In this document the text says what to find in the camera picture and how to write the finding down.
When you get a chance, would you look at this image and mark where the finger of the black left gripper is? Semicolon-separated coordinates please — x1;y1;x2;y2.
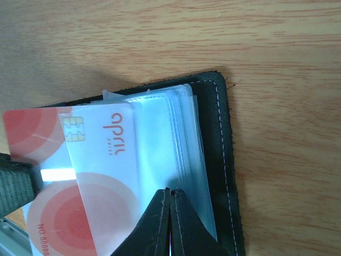
1;153;38;218

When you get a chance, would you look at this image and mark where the black card holder wallet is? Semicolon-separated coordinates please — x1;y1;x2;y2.
49;71;245;255

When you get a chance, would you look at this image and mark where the aluminium rail front frame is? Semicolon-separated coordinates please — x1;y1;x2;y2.
0;218;33;256

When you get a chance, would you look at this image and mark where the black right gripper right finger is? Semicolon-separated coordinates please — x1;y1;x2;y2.
170;189;226;256

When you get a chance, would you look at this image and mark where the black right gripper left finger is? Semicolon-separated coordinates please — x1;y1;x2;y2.
112;188;171;256

